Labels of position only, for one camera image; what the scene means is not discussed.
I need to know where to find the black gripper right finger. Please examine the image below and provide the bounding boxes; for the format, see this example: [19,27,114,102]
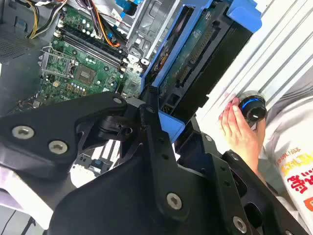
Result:
[175,116,310,235]

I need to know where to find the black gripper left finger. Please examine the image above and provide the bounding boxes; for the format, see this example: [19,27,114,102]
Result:
[0,84,191,215]

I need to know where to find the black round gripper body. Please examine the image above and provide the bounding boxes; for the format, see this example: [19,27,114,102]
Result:
[46,153,234,235]

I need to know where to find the round black tool blue ring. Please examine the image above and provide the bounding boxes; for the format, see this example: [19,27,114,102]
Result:
[237,90,268,123]

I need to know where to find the orange red yellow power wire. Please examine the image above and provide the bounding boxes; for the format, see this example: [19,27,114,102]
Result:
[89,0,122,48]

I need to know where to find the black disk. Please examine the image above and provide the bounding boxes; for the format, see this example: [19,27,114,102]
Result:
[140,0,263,144]

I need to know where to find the blue data wire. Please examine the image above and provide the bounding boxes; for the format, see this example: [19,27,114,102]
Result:
[114,0,138,17]

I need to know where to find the person's left hand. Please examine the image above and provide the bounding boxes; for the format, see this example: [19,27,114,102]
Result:
[218,97,268,176]

